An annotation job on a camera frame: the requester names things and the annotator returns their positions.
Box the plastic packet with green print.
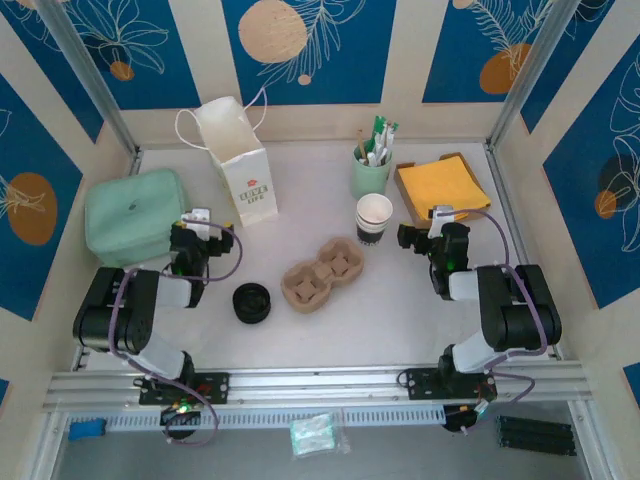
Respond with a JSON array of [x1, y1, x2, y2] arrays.
[[288, 410, 337, 459]]

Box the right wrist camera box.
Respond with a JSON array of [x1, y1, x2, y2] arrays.
[[429, 204, 457, 237]]

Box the brown pulp cup carrier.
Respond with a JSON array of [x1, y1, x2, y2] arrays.
[[280, 237, 365, 316]]

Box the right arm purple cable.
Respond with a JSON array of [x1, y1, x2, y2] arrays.
[[439, 208, 549, 436]]

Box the aluminium frame post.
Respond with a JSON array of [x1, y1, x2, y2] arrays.
[[35, 0, 140, 157], [487, 0, 584, 151]]

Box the left black mount plate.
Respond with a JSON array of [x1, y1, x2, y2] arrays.
[[138, 371, 231, 406]]

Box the black ribbed block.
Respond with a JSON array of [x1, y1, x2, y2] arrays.
[[494, 414, 577, 457]]

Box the yellow napkin stack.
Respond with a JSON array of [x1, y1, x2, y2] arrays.
[[397, 154, 493, 222]]

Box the brown cardboard napkin tray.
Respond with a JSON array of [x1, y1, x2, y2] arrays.
[[393, 151, 494, 229]]

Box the white slotted cable duct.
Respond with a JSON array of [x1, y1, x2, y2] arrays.
[[64, 405, 446, 434]]

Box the right black mount plate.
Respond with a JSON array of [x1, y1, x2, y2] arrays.
[[399, 367, 499, 401]]

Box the blue plastic part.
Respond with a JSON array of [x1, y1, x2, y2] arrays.
[[68, 420, 106, 442]]

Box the green white wrapped straw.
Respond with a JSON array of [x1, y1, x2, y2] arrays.
[[382, 122, 401, 156], [368, 115, 389, 154]]

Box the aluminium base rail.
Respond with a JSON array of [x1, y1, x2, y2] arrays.
[[42, 360, 594, 414]]

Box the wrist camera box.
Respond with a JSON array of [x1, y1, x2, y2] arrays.
[[429, 204, 457, 237], [179, 208, 211, 240]]

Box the white paper carrier bag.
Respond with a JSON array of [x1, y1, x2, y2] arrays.
[[174, 87, 280, 229]]

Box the mint green zip case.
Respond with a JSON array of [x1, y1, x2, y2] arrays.
[[83, 168, 195, 267]]

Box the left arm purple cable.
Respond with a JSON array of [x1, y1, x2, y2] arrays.
[[108, 219, 245, 447]]

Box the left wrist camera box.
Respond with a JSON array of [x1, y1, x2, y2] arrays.
[[179, 208, 211, 240]]

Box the black mount plate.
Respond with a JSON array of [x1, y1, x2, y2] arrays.
[[399, 367, 499, 401], [138, 371, 231, 406]]

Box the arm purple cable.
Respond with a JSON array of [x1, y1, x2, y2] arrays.
[[108, 219, 245, 447], [439, 208, 549, 436]]

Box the mint green holder cup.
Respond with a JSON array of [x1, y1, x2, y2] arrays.
[[349, 144, 392, 200]]

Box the aluminium side rail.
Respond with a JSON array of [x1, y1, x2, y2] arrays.
[[484, 143, 564, 361]]

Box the black cup lid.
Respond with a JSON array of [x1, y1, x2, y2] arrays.
[[231, 282, 274, 325]]

